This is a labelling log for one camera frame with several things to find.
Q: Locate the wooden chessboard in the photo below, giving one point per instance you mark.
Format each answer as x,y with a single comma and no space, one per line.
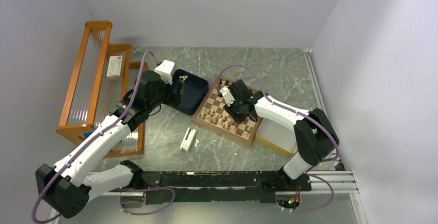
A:
242,133

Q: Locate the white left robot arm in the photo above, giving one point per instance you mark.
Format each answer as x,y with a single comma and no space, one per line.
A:
68,186

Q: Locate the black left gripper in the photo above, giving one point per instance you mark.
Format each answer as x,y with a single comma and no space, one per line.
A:
176,96

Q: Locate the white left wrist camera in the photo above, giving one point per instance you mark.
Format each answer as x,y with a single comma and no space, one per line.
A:
166,70

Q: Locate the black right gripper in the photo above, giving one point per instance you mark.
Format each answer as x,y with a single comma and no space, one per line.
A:
236,118

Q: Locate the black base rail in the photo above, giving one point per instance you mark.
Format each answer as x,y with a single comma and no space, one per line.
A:
182,186

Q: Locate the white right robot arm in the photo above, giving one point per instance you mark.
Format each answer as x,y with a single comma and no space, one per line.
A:
313,133

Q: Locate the white card box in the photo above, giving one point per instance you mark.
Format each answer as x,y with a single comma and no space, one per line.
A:
114,66

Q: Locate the orange wooden rack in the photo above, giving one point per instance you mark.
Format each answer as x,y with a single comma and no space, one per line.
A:
91,94

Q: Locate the dark blue tray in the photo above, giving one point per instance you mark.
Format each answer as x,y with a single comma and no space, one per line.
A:
194,90

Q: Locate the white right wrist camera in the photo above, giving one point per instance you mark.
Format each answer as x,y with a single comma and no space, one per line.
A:
227,95

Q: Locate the yellow tray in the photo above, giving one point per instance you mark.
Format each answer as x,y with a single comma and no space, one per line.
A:
277,137

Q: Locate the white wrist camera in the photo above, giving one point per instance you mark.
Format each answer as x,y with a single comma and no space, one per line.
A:
227,95
166,70

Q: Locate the white stapler-like device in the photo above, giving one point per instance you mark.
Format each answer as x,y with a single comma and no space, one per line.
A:
188,139

